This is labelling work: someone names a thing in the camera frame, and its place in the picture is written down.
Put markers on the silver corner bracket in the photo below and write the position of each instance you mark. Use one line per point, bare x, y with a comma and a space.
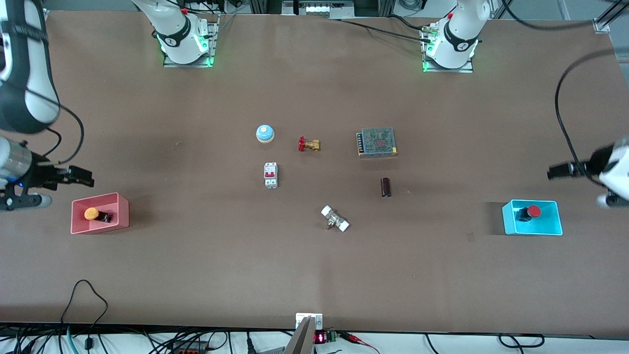
602, 25

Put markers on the white circuit breaker red switch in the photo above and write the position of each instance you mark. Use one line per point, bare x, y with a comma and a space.
271, 177

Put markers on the metal mesh power supply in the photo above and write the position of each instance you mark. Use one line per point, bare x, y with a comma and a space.
378, 142

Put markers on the red LED display module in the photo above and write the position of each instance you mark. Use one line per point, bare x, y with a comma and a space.
320, 338

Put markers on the red push button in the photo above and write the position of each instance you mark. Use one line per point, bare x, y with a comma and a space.
534, 211

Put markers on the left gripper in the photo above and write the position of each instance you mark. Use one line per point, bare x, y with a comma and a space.
579, 168

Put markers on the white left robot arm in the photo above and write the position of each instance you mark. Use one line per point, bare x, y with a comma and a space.
457, 39

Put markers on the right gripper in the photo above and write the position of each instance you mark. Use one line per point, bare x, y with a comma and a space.
43, 176

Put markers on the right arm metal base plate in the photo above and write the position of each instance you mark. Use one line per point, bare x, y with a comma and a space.
189, 65

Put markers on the pink plastic bin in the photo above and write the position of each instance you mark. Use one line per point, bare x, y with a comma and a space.
123, 211

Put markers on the red clip lead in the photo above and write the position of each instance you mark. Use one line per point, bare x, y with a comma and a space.
356, 338

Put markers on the blue call bell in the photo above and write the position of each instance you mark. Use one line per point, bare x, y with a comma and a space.
265, 132

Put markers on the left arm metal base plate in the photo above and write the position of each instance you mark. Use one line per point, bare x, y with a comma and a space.
447, 70

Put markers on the green terminal block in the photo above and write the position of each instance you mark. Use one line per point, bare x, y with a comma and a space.
332, 336

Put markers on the white metal bracket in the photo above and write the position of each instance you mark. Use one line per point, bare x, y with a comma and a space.
300, 319

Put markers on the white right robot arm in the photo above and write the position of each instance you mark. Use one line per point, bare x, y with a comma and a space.
29, 88

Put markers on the yellow push button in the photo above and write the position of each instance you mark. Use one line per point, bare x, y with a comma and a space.
91, 214

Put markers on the aluminium frame rail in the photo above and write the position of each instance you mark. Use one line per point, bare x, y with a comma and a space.
319, 9

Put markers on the dark brown cylindrical capacitor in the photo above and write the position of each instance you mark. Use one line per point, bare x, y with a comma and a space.
385, 188

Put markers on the blue plastic bin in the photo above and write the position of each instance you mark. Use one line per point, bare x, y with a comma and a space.
550, 226

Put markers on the silver valve white caps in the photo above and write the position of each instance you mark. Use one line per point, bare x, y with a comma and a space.
335, 220

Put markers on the grey metal pole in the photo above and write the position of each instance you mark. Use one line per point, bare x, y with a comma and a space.
300, 341

